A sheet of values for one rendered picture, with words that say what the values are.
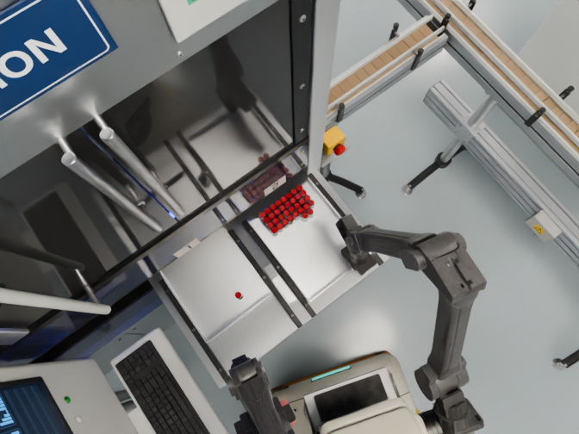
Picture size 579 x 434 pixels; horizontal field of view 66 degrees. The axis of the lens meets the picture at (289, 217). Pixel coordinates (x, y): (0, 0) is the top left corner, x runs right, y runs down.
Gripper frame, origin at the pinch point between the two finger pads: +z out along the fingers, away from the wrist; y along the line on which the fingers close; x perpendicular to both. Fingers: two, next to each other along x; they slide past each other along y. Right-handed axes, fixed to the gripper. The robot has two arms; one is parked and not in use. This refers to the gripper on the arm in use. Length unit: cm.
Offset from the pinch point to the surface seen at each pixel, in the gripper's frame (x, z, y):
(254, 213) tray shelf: 16.6, -2.7, 36.3
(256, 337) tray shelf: 40.7, 3.1, 2.4
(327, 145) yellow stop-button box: -14.7, -17.2, 33.3
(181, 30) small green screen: 17, -100, 17
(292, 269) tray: 18.1, 1.3, 12.6
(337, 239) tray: -0.4, 1.7, 11.7
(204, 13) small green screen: 13, -101, 17
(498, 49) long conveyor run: -92, -6, 30
